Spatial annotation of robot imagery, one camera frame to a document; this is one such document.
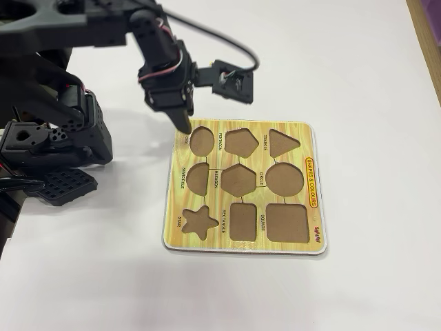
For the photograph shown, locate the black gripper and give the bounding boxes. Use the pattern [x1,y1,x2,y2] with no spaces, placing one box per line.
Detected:
[139,40,199,136]

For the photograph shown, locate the black robot base with clamp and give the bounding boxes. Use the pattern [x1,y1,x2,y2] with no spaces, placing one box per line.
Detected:
[0,92,114,208]

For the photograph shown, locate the wooden shape puzzle board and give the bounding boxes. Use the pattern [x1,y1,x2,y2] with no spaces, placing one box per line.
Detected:
[161,118,329,257]

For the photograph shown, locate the purple background object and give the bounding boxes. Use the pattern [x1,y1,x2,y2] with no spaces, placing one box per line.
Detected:
[411,0,441,22]

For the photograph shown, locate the pink white servo wire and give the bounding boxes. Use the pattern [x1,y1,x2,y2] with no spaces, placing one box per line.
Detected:
[139,20,183,83]

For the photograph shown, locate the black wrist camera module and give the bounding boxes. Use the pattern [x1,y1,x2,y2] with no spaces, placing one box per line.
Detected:
[194,59,256,106]

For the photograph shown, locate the black camera cable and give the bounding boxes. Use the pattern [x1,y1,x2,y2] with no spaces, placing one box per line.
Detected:
[156,1,261,73]

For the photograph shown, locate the black base cable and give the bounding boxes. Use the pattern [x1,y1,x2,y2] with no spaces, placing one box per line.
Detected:
[0,174,45,194]

